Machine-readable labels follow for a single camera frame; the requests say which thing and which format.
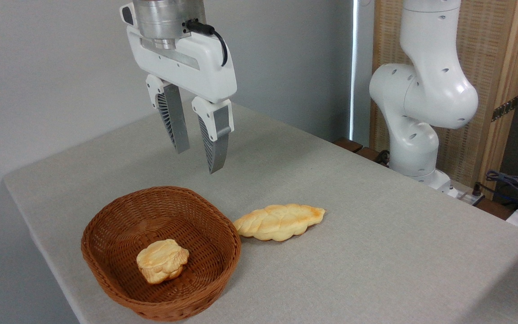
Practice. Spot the brown wicker basket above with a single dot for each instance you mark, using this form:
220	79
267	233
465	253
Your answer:
119	225

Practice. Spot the small round bread roll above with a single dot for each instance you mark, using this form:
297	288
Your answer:
162	261

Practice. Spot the long braided bread loaf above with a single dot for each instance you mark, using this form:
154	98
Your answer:
277	222

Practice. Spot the white power strip with plug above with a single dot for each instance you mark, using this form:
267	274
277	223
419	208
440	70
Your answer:
466	195

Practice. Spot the dark brown wooden slat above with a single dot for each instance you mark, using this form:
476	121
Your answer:
348	144
495	209
369	155

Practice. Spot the grey fabric tablecloth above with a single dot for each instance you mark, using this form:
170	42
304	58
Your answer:
376	252

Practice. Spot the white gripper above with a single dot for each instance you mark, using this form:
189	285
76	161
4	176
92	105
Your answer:
196	67

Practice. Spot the metal screen hinge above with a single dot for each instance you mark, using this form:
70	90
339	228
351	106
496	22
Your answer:
505	109

